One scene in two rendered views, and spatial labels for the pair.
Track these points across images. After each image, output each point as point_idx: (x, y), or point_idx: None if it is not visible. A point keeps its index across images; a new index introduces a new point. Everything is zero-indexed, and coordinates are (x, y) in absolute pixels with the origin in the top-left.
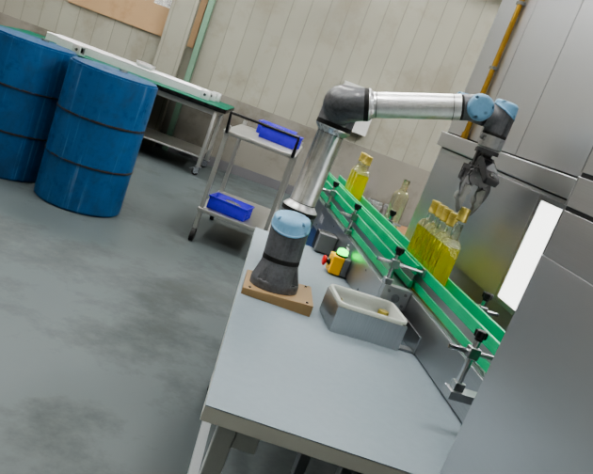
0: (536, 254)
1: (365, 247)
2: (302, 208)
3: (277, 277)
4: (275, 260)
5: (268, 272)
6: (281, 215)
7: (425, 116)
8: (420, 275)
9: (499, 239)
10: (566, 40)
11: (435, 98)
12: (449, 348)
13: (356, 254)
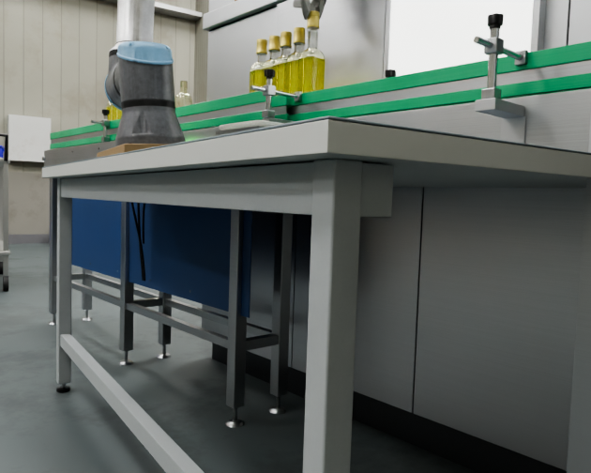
0: (419, 12)
1: (200, 123)
2: None
3: (160, 123)
4: (148, 102)
5: (145, 120)
6: (132, 41)
7: None
8: (295, 100)
9: (355, 38)
10: None
11: None
12: (401, 118)
13: (191, 135)
